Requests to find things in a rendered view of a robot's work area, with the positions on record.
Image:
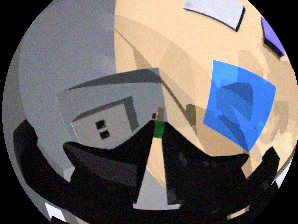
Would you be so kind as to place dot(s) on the blue translucent square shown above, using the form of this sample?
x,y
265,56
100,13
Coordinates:
x,y
239,104

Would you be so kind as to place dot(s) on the purple flat block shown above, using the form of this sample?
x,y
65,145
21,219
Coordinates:
x,y
271,39

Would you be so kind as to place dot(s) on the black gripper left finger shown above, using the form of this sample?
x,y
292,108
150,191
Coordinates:
x,y
124,164

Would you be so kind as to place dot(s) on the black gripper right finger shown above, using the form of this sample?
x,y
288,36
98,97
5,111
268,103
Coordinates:
x,y
187,167

